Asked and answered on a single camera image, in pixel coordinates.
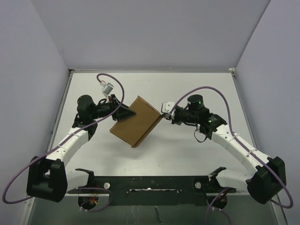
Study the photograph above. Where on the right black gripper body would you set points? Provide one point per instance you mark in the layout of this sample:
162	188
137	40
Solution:
184	116

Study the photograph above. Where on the brown cardboard box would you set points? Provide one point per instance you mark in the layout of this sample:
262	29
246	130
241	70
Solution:
135	129

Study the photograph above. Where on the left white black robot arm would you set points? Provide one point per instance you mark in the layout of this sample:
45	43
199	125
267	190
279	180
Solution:
47	178

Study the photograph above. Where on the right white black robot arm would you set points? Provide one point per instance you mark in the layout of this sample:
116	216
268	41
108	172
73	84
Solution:
265	175

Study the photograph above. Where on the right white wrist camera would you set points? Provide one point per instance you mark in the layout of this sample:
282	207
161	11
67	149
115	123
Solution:
167	110

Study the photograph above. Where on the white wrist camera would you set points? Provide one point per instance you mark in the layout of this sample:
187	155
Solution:
167	110
107	88

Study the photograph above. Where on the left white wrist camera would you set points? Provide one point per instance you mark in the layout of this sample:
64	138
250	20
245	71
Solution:
107	88

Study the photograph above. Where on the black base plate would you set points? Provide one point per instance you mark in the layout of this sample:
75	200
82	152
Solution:
151	190

